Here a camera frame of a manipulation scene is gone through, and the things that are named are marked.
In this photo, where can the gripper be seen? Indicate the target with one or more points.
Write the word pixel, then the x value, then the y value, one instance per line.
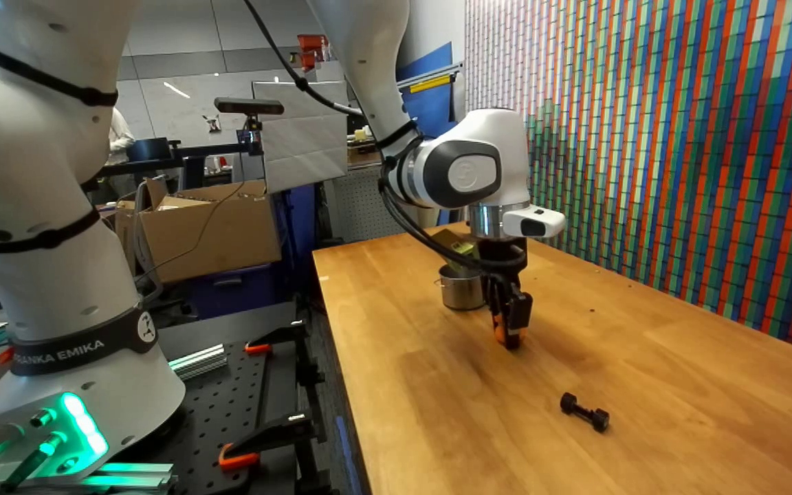
pixel 501 253

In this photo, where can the orange rubber duck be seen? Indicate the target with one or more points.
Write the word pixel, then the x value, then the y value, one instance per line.
pixel 499 331

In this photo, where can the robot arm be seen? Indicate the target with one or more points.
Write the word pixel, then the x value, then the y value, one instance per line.
pixel 38 172

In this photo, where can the small steel pot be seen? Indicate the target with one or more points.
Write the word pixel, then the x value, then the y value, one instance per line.
pixel 459 292

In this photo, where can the small black dumbbell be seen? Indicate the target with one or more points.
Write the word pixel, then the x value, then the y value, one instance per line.
pixel 584 412

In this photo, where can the blue board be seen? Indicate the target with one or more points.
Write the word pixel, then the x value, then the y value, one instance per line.
pixel 430 96

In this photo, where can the white panel board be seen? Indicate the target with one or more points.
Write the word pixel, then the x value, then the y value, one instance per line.
pixel 303 134

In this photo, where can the blue storage bin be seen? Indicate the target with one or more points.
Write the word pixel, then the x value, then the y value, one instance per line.
pixel 238 289

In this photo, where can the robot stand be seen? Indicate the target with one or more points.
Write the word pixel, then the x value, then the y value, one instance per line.
pixel 231 419

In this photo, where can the open cardboard box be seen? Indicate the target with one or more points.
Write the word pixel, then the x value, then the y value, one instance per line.
pixel 210 230

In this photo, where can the short aluminium profile bar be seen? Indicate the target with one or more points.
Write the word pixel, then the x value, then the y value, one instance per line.
pixel 198 362

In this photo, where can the person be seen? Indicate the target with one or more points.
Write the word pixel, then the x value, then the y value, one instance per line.
pixel 118 137

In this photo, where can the aluminium rail with yellow strip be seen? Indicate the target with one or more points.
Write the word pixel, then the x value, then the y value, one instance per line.
pixel 430 79

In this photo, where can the camera on mount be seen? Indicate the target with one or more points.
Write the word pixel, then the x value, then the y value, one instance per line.
pixel 250 106

